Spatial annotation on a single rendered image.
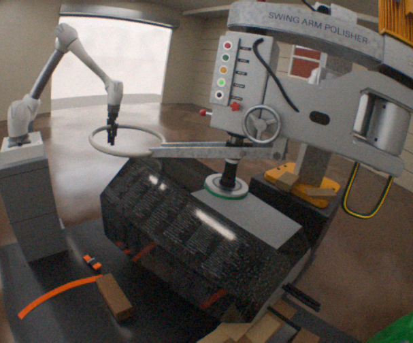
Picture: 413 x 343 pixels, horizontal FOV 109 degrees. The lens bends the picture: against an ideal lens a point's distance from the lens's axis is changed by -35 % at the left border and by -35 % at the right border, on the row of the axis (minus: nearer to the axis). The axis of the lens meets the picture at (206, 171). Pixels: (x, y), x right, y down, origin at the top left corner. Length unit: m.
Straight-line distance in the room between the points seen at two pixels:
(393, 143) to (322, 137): 0.32
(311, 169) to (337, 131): 0.71
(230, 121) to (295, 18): 0.50
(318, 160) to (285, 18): 0.97
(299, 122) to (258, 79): 0.22
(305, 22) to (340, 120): 0.39
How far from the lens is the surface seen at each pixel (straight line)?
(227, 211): 0.94
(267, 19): 0.91
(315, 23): 0.90
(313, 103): 0.86
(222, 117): 0.91
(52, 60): 1.66
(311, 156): 1.52
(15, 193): 1.58
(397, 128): 0.96
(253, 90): 0.87
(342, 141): 0.89
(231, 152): 0.98
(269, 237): 0.87
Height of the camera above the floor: 1.34
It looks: 24 degrees down
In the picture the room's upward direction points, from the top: 10 degrees clockwise
